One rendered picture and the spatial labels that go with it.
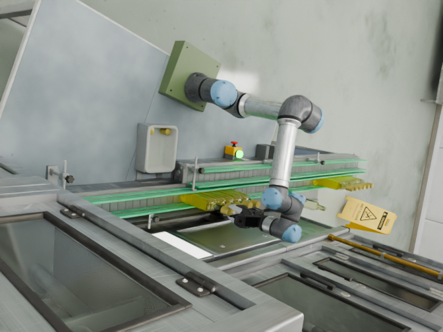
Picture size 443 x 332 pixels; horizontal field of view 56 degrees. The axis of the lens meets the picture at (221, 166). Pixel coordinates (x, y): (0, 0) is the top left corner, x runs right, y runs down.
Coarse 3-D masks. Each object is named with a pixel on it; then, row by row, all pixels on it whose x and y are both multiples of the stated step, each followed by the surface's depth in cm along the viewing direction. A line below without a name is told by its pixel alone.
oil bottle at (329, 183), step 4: (316, 180) 288; (320, 180) 286; (324, 180) 284; (328, 180) 282; (332, 180) 280; (336, 180) 281; (316, 184) 289; (320, 184) 286; (324, 184) 284; (328, 184) 282; (332, 184) 280; (336, 184) 278; (340, 184) 276; (344, 184) 279; (332, 188) 280; (336, 188) 278; (340, 188) 276; (344, 188) 275; (348, 188) 273; (352, 188) 272
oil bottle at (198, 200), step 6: (186, 198) 203; (192, 198) 200; (198, 198) 196; (204, 198) 194; (210, 198) 195; (192, 204) 200; (198, 204) 197; (204, 204) 194; (210, 204) 192; (204, 210) 194; (210, 210) 193
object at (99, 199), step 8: (320, 176) 284; (328, 176) 287; (336, 176) 294; (240, 184) 227; (248, 184) 229; (256, 184) 233; (264, 184) 238; (136, 192) 186; (144, 192) 187; (152, 192) 190; (160, 192) 192; (168, 192) 192; (176, 192) 194; (184, 192) 196; (192, 192) 200; (88, 200) 166; (96, 200) 166; (104, 200) 168; (112, 200) 169; (120, 200) 172; (128, 200) 175
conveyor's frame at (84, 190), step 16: (176, 160) 214; (192, 160) 219; (208, 160) 225; (224, 160) 231; (256, 160) 245; (272, 160) 253; (304, 160) 277; (80, 192) 169; (96, 192) 173; (112, 192) 178
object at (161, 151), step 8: (176, 128) 201; (152, 136) 201; (160, 136) 204; (168, 136) 205; (176, 136) 202; (152, 144) 202; (160, 144) 205; (168, 144) 206; (176, 144) 203; (152, 152) 203; (160, 152) 206; (168, 152) 206; (176, 152) 204; (152, 160) 204; (160, 160) 207; (168, 160) 206; (144, 168) 194; (152, 168) 200; (160, 168) 203; (168, 168) 205
